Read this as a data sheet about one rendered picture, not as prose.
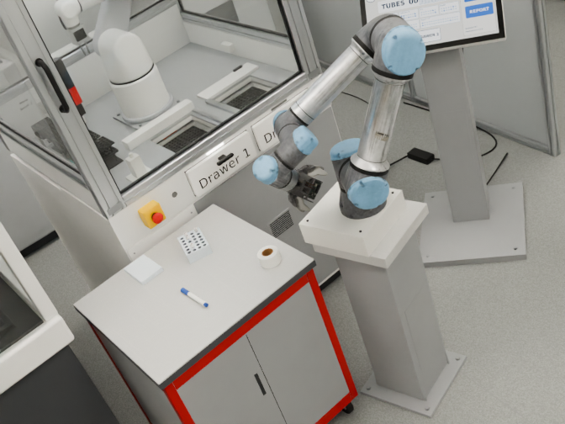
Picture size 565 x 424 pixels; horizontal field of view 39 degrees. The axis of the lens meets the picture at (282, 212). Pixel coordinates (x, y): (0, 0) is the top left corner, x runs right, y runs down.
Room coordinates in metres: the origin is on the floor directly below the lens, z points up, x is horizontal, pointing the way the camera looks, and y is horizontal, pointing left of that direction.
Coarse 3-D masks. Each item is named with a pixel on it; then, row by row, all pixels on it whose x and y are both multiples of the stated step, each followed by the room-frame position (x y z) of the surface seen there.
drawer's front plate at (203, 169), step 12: (228, 144) 2.57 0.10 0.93; (240, 144) 2.59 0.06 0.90; (252, 144) 2.61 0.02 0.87; (216, 156) 2.53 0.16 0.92; (240, 156) 2.58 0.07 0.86; (252, 156) 2.60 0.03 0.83; (192, 168) 2.49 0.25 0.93; (204, 168) 2.51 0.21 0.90; (216, 168) 2.53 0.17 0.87; (228, 168) 2.55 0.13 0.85; (192, 180) 2.48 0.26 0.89; (204, 180) 2.50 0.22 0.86; (216, 180) 2.52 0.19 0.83; (204, 192) 2.49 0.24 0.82
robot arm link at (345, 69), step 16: (384, 16) 2.01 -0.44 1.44; (368, 32) 2.02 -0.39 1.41; (352, 48) 2.05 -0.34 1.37; (368, 48) 2.01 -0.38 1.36; (336, 64) 2.05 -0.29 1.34; (352, 64) 2.02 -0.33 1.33; (320, 80) 2.05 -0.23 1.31; (336, 80) 2.02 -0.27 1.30; (352, 80) 2.04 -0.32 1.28; (304, 96) 2.05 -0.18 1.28; (320, 96) 2.02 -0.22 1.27; (336, 96) 2.03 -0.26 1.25; (288, 112) 2.05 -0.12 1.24; (304, 112) 2.02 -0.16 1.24; (320, 112) 2.03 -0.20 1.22
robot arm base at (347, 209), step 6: (342, 192) 2.04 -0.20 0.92; (342, 198) 2.04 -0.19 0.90; (342, 204) 2.06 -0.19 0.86; (348, 204) 2.01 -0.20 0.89; (384, 204) 2.01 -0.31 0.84; (342, 210) 2.03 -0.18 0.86; (348, 210) 2.01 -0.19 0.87; (354, 210) 2.00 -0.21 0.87; (360, 210) 1.99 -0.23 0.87; (366, 210) 1.98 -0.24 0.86; (372, 210) 1.98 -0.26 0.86; (378, 210) 1.99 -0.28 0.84; (348, 216) 2.01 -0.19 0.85; (354, 216) 1.99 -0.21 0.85; (360, 216) 1.98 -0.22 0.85; (366, 216) 1.98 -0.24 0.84
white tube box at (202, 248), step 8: (192, 232) 2.31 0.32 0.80; (200, 232) 2.29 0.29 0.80; (184, 240) 2.28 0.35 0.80; (192, 240) 2.26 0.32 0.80; (200, 240) 2.25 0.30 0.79; (184, 248) 2.23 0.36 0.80; (192, 248) 2.22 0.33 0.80; (200, 248) 2.19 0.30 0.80; (208, 248) 2.20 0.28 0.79; (192, 256) 2.19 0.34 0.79; (200, 256) 2.19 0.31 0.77
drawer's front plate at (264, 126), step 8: (296, 96) 2.74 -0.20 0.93; (288, 104) 2.70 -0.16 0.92; (272, 112) 2.68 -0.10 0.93; (264, 120) 2.64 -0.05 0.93; (272, 120) 2.66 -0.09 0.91; (256, 128) 2.63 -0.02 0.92; (264, 128) 2.64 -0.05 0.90; (272, 128) 2.66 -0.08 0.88; (256, 136) 2.62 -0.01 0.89; (272, 136) 2.65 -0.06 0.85; (264, 144) 2.63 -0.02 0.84; (272, 144) 2.64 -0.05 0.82
